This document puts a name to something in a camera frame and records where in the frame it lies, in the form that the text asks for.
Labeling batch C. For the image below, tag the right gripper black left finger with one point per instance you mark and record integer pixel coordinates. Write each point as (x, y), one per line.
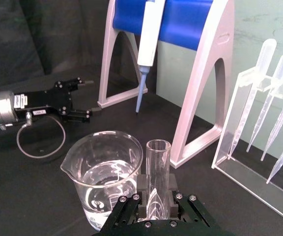
(143, 184)

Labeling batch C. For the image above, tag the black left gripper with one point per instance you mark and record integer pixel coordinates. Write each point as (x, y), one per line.
(53, 100)

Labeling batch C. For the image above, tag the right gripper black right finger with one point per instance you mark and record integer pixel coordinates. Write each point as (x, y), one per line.
(173, 184)

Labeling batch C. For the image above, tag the clear glass tube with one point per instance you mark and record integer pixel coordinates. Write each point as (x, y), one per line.
(158, 162)

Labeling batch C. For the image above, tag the glass beaker with water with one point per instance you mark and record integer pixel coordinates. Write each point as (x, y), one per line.
(102, 167)

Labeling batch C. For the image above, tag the white and blue micropipette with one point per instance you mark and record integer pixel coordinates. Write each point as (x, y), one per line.
(149, 37)

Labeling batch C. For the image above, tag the black table cloth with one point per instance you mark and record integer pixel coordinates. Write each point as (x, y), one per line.
(33, 191)

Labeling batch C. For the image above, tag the clear acrylic pipette rack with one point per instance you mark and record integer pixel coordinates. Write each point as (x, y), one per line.
(239, 103)

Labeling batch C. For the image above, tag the grey and blue pipette stand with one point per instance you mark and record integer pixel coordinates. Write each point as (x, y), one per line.
(205, 73)

